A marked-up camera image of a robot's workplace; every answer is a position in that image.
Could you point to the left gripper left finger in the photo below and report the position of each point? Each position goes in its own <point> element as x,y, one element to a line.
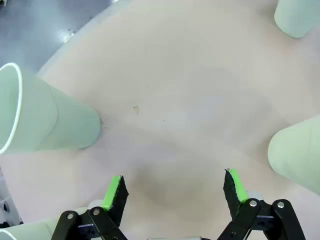
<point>110,220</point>

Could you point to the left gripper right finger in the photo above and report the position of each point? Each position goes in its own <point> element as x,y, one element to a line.
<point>245,217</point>

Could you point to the pale green plastic cup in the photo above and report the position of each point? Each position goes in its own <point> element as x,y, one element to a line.
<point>30,230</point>
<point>62,120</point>
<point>292,17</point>
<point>295,155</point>

